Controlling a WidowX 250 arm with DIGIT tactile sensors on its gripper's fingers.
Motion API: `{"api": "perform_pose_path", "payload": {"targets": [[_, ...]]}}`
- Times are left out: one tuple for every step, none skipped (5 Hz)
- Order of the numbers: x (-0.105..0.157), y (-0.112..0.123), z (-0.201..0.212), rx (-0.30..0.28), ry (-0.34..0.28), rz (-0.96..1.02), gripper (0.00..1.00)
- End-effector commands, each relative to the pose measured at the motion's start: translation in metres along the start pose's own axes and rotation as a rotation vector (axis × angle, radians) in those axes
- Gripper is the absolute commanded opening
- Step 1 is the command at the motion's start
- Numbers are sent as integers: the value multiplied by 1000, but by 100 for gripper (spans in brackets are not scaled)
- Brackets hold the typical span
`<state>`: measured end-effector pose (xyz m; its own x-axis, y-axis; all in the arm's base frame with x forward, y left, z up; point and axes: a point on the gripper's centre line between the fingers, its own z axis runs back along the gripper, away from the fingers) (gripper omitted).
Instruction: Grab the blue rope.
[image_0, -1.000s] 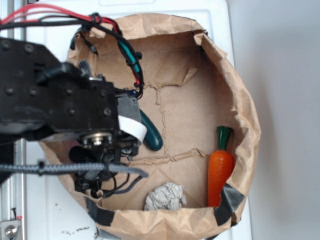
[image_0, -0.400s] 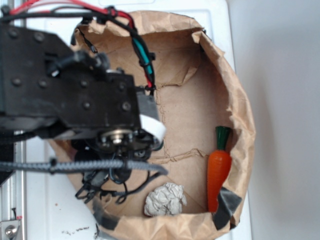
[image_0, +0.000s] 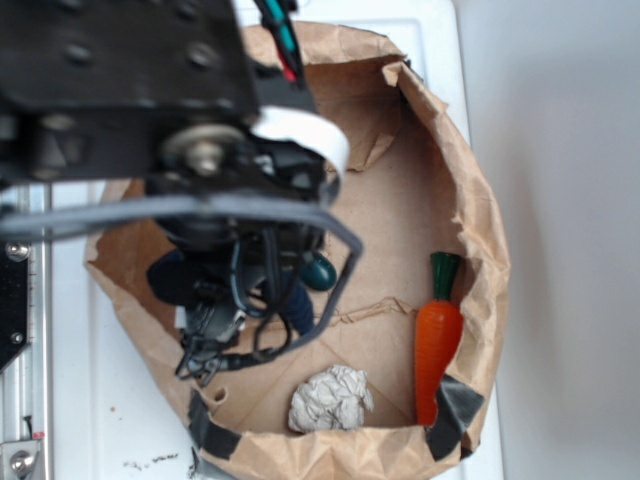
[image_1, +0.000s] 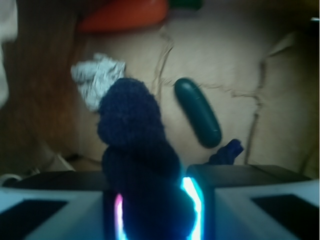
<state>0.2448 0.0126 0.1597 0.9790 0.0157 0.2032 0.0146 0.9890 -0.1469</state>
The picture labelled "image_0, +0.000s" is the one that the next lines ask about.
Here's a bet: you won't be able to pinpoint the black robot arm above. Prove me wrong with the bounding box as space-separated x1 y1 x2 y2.
1 1 331 383

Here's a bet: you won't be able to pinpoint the silver corner bracket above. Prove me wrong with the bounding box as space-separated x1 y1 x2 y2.
1 440 41 480

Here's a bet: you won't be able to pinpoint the aluminium frame rail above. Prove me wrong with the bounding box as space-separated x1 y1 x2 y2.
0 184 55 480

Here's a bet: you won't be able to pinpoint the grey flat cable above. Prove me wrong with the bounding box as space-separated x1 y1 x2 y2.
0 169 365 354

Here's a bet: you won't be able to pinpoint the white tape strip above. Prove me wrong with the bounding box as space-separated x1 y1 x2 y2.
250 105 351 179

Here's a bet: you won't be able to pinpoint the dark green toy cucumber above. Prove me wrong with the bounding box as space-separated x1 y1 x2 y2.
300 253 337 292

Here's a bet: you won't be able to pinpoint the red and teal wires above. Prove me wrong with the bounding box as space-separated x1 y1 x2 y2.
252 0 309 89

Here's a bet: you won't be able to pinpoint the orange toy carrot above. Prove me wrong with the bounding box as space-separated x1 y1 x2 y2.
414 252 463 426

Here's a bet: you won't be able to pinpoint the crumpled white paper ball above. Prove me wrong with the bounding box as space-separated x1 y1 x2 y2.
287 365 374 434

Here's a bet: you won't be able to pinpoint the brown paper bag tray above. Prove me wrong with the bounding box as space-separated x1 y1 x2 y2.
85 22 511 479

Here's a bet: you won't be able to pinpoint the black metal bracket plate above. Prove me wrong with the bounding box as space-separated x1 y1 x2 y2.
1 242 31 374

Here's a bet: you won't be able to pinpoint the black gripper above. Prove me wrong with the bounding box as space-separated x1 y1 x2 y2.
173 239 300 387

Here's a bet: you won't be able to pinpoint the dark blue rope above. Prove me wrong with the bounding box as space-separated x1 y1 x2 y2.
146 249 316 335

